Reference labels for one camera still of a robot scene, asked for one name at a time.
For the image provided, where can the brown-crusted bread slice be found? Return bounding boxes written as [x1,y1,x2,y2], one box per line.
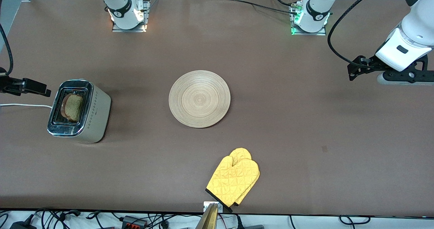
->
[61,93,84,123]

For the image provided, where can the round light wooden plate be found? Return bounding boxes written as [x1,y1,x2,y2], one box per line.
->
[169,70,231,128]

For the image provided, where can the silver two-slot toaster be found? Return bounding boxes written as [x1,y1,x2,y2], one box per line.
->
[47,79,112,144]

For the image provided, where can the yellow quilted oven mitt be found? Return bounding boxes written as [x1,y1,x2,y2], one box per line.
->
[234,159,260,206]
[206,148,258,213]

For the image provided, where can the black and red connector box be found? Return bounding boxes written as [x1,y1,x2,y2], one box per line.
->
[121,215,149,228]

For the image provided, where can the white toaster power cable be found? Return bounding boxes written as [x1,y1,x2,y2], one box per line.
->
[0,103,53,109]

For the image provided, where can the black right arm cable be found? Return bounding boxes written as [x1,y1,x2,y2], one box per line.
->
[0,23,14,76]

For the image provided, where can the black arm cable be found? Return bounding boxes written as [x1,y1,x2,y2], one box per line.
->
[328,0,383,68]
[0,23,14,76]

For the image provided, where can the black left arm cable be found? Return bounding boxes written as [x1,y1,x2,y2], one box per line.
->
[328,0,383,68]

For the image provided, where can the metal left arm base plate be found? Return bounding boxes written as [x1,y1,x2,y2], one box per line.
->
[291,0,327,36]

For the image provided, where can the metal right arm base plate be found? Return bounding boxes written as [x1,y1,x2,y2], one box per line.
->
[112,0,150,33]

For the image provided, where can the black cable on table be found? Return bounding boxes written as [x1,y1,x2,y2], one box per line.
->
[217,0,300,14]

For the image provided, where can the black looped cable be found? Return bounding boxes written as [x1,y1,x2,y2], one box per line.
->
[339,215,371,225]

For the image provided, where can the small silver metal bracket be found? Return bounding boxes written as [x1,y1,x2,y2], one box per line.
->
[203,202,223,213]

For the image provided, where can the gold metal camera mount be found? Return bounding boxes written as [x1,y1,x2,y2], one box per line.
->
[196,203,219,229]

